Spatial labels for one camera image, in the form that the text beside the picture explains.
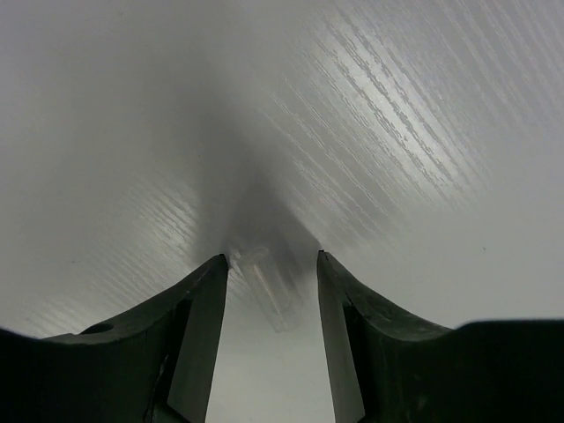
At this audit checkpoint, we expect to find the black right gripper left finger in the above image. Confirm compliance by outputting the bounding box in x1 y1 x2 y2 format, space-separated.
1 255 228 422

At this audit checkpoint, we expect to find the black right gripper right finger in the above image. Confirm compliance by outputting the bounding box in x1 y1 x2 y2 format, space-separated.
316 251 563 422

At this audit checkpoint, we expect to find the clear pen cap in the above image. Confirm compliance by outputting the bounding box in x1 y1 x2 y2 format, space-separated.
234 247 296 333

